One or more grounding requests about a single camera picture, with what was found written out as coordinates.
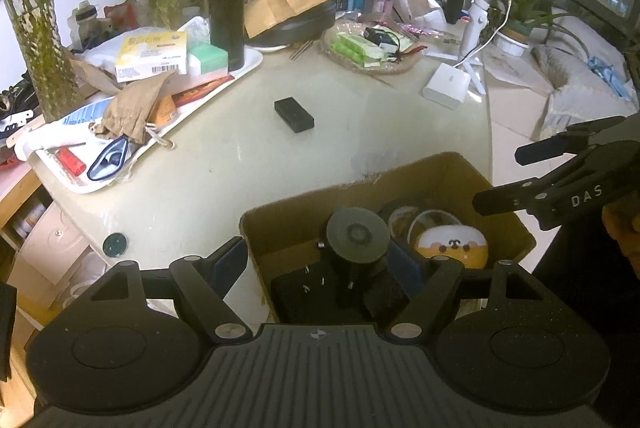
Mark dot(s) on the white serving tray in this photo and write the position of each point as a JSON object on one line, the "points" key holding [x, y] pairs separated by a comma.
{"points": [[85, 163]]}

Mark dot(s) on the yellow white box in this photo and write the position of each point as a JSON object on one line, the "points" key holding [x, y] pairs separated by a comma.
{"points": [[152, 53]]}

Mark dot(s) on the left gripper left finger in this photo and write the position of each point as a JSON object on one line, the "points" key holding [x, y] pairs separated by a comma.
{"points": [[202, 284]]}

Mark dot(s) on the black thermos bottle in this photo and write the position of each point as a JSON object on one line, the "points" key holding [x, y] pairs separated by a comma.
{"points": [[226, 25]]}

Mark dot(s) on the black suction cup mount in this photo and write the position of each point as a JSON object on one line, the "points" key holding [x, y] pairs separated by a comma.
{"points": [[357, 242]]}

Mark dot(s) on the white power bank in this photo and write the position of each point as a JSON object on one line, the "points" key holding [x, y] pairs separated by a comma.
{"points": [[447, 86]]}

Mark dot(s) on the yellow dog earbud case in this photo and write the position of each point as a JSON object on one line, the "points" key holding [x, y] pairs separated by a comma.
{"points": [[460, 242]]}

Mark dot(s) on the tan drawstring pouch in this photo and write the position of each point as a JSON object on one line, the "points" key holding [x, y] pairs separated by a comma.
{"points": [[129, 110]]}

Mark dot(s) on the black power adapter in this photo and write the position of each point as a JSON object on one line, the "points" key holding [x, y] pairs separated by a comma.
{"points": [[327, 292]]}

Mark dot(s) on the open cardboard box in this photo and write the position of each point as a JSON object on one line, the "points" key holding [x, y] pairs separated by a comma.
{"points": [[282, 236]]}

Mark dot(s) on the glass snack dish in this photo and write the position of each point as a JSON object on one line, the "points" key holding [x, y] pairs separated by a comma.
{"points": [[371, 48]]}

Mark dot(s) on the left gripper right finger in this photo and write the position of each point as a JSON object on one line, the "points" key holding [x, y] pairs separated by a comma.
{"points": [[431, 286]]}

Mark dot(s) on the person's right hand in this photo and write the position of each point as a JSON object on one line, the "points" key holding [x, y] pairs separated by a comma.
{"points": [[624, 229]]}

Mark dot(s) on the black zip case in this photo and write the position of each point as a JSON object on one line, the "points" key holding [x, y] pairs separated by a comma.
{"points": [[299, 28]]}

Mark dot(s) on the white phone gimbal tripod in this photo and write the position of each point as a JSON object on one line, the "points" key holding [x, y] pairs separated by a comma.
{"points": [[471, 46]]}

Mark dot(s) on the small black rectangular box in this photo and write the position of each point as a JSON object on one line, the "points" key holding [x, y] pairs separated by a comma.
{"points": [[294, 115]]}

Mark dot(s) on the brown paper envelope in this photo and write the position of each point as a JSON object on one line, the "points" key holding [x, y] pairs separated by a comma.
{"points": [[262, 15]]}

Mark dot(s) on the glass vase with stems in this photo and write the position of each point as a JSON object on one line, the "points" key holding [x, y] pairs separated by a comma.
{"points": [[46, 59]]}

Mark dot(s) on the green tissue pack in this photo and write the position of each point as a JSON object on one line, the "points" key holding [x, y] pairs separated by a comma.
{"points": [[207, 59]]}

